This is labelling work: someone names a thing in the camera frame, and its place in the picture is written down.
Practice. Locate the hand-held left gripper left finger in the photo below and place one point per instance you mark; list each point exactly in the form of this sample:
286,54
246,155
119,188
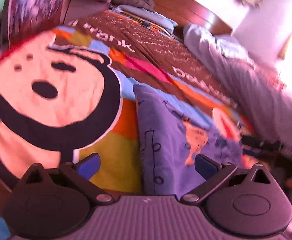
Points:
89,165

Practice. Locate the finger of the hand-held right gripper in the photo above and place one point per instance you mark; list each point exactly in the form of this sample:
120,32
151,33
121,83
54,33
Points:
258,143

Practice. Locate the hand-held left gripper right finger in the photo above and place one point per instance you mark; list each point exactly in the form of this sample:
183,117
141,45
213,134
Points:
206,166

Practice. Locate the blue pants with orange print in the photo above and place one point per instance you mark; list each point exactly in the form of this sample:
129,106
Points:
166,140

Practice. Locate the colourful printed blanket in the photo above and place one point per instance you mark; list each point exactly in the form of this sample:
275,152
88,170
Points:
48,97

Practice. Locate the white bedside cabinet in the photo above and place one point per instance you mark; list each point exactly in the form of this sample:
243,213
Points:
83,7

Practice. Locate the wooden headboard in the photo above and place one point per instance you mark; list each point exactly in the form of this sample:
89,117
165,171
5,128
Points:
186,2

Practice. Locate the light blue pillow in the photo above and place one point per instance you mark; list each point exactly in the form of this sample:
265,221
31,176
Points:
148,16

